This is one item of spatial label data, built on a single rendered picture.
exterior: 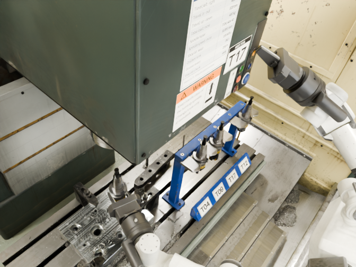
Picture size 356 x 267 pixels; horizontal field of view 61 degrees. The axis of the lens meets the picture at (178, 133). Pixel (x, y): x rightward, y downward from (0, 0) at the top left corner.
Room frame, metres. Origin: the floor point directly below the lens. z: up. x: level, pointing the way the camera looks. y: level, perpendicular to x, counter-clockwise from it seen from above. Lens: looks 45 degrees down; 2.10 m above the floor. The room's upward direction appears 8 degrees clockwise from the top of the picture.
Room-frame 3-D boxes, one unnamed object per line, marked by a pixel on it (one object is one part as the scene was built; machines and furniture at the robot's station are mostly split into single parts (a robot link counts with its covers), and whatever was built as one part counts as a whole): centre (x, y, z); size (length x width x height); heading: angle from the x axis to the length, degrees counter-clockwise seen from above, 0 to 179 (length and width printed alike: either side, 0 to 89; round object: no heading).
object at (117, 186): (0.59, 0.18, 1.22); 0.04 x 0.04 x 0.07
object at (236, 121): (0.99, -0.26, 1.21); 0.07 x 0.05 x 0.01; 55
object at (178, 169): (0.75, -0.02, 1.05); 0.10 x 0.05 x 0.30; 55
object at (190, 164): (0.72, -0.07, 1.21); 0.07 x 0.05 x 0.01; 55
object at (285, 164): (1.13, -0.20, 0.75); 0.89 x 0.70 x 0.26; 55
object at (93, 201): (0.66, 0.34, 0.97); 0.13 x 0.03 x 0.15; 55
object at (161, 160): (0.88, 0.09, 0.93); 0.26 x 0.05 x 0.06; 150
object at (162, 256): (0.39, 0.00, 1.13); 0.13 x 0.07 x 0.09; 70
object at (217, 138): (0.86, -0.16, 1.26); 0.04 x 0.04 x 0.07
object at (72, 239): (0.56, 0.22, 0.97); 0.29 x 0.23 x 0.05; 145
